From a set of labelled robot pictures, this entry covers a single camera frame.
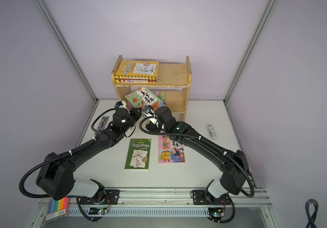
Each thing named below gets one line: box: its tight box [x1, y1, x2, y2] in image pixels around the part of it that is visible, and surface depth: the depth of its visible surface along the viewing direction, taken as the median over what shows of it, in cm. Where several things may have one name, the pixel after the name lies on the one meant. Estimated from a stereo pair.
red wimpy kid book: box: [115, 76, 157, 82], surface depth 70 cm
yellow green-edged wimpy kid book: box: [114, 59, 159, 80], surface depth 72 cm
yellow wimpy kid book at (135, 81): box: [114, 79, 157, 84], surface depth 71 cm
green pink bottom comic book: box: [124, 86, 168, 112], surface depth 89 cm
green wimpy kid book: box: [124, 138, 152, 170], surface depth 91 cm
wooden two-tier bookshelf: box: [111, 55, 193, 122], surface depth 76 cm
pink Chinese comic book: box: [157, 134, 185, 164], surface depth 93 cm
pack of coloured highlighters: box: [45, 197, 69, 223], surface depth 71 cm
